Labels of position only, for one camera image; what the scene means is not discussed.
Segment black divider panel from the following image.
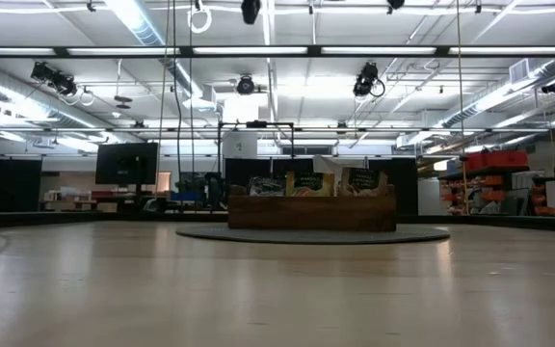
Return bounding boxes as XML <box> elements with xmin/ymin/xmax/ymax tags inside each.
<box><xmin>0</xmin><ymin>157</ymin><xmax>43</xmax><ymax>213</ymax></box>
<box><xmin>368</xmin><ymin>157</ymin><xmax>420</xmax><ymax>216</ymax></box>
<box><xmin>224</xmin><ymin>157</ymin><xmax>315</xmax><ymax>194</ymax></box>

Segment orange mango tea packet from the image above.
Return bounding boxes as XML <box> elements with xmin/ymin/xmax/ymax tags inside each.
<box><xmin>285</xmin><ymin>171</ymin><xmax>336</xmax><ymax>198</ymax></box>

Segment cluttered wooden desk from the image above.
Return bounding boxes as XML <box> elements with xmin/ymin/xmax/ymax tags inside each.
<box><xmin>40</xmin><ymin>186</ymin><xmax>119</xmax><ymax>213</ymax></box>

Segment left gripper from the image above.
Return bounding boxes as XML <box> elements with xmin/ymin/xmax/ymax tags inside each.
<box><xmin>241</xmin><ymin>0</ymin><xmax>262</xmax><ymax>26</ymax></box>

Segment black background rig frame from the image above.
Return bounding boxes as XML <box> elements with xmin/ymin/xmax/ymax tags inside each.
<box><xmin>216</xmin><ymin>120</ymin><xmax>297</xmax><ymax>194</ymax></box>

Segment shelf with orange bins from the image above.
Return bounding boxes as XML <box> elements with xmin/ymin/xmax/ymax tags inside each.
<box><xmin>437</xmin><ymin>166</ymin><xmax>555</xmax><ymax>217</ymax></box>

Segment red storage bins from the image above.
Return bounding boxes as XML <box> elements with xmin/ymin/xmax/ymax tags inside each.
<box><xmin>463</xmin><ymin>149</ymin><xmax>530</xmax><ymax>173</ymax></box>

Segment beige vanilla tea packet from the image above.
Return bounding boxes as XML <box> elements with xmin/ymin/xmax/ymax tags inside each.
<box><xmin>338</xmin><ymin>167</ymin><xmax>390</xmax><ymax>198</ymax></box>

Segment black hanging spotlight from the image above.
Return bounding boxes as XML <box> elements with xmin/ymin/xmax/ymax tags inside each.
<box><xmin>29</xmin><ymin>61</ymin><xmax>79</xmax><ymax>97</ymax></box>
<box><xmin>352</xmin><ymin>61</ymin><xmax>387</xmax><ymax>99</ymax></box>

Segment black table frame rail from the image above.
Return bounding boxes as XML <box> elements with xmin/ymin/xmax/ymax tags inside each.
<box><xmin>0</xmin><ymin>209</ymin><xmax>555</xmax><ymax>234</ymax></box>

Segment black overhead camera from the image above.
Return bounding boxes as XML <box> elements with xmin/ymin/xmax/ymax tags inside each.
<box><xmin>235</xmin><ymin>73</ymin><xmax>258</xmax><ymax>96</ymax></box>

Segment black monitor on stand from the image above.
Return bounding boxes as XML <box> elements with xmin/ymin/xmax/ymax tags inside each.
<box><xmin>94</xmin><ymin>142</ymin><xmax>160</xmax><ymax>197</ymax></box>

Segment white curtain panel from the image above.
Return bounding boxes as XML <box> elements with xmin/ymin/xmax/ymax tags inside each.
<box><xmin>313</xmin><ymin>154</ymin><xmax>370</xmax><ymax>194</ymax></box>

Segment wooden tea caddy box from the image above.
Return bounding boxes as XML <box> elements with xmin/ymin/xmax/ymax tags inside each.
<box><xmin>227</xmin><ymin>184</ymin><xmax>398</xmax><ymax>232</ymax></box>

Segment round grey woven placemat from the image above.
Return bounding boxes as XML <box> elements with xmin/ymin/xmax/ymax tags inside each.
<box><xmin>174</xmin><ymin>224</ymin><xmax>451</xmax><ymax>246</ymax></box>

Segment silver ventilation duct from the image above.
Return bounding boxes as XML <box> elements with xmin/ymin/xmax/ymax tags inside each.
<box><xmin>438</xmin><ymin>56</ymin><xmax>555</xmax><ymax>129</ymax></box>

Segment overhead light bar frame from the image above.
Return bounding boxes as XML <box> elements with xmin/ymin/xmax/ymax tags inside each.
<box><xmin>0</xmin><ymin>44</ymin><xmax>555</xmax><ymax>60</ymax></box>

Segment white paper sign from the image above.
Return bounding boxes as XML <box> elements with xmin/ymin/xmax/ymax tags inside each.
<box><xmin>223</xmin><ymin>131</ymin><xmax>259</xmax><ymax>160</ymax></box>

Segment purple tea packet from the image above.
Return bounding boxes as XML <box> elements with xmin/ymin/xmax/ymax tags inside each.
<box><xmin>247</xmin><ymin>175</ymin><xmax>288</xmax><ymax>198</ymax></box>

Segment white cable loop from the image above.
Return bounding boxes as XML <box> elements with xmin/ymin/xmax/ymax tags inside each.
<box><xmin>186</xmin><ymin>0</ymin><xmax>214</xmax><ymax>36</ymax></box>

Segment black hanging cable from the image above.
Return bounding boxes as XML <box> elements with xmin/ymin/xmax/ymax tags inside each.
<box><xmin>170</xmin><ymin>0</ymin><xmax>185</xmax><ymax>194</ymax></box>

